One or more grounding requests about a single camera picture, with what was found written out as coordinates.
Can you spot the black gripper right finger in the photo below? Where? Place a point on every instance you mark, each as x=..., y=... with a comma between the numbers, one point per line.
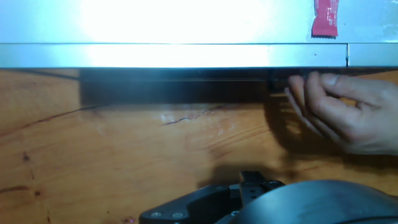
x=251, y=189

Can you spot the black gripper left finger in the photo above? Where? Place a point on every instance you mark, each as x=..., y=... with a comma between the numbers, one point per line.
x=199, y=199

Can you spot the silver microwave oven body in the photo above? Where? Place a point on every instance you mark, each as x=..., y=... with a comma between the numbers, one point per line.
x=186, y=18

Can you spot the bare person hand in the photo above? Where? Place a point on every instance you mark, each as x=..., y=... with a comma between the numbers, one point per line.
x=351, y=115

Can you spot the red sticker tag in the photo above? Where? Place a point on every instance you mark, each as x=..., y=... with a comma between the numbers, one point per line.
x=325, y=18

